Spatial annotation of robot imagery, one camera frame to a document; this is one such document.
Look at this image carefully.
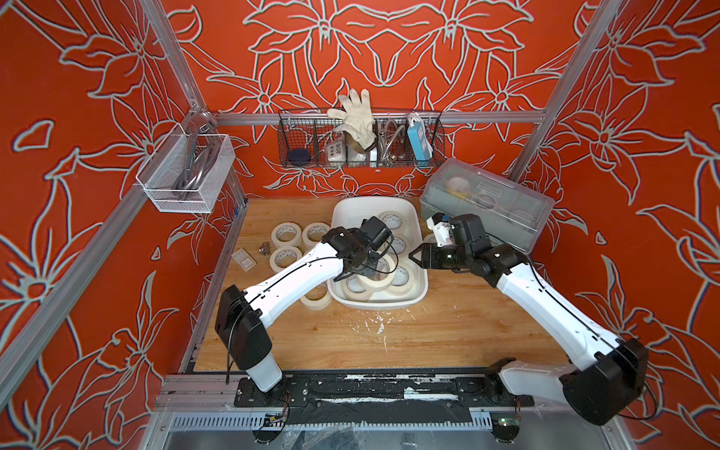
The black wire wall basket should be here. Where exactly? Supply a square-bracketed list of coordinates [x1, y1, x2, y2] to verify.
[277, 109, 447, 169]

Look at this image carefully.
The small clear plastic packet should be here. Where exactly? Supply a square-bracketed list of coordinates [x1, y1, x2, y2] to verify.
[232, 249, 257, 272]

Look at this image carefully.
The white work glove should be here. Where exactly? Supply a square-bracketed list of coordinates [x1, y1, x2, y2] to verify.
[326, 89, 376, 152]

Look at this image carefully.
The white power adapter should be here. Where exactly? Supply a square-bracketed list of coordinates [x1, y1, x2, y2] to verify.
[324, 138, 347, 163]

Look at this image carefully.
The white plastic storage tray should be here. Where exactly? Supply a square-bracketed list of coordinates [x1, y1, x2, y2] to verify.
[327, 197, 429, 311]

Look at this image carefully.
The dark blue round object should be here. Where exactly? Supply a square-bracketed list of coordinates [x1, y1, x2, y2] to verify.
[287, 148, 312, 167]

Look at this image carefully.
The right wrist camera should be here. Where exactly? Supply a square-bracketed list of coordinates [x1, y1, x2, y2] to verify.
[426, 213, 454, 248]

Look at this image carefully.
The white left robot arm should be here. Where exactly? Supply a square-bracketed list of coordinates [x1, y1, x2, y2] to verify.
[215, 217, 394, 393]

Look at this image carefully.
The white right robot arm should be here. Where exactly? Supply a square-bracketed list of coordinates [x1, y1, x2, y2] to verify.
[409, 213, 649, 426]

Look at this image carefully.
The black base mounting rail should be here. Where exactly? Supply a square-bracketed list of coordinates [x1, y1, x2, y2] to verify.
[234, 367, 534, 409]

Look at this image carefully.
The translucent lidded storage box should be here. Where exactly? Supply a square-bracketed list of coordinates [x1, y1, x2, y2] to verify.
[420, 159, 555, 253]

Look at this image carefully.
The blue white box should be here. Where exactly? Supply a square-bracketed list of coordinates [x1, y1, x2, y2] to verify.
[407, 112, 433, 167]

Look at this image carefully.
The white mesh wall basket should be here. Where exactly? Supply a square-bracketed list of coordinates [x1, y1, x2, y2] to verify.
[136, 125, 234, 214]

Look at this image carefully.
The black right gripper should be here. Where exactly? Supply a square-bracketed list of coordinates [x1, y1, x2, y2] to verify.
[406, 243, 473, 272]

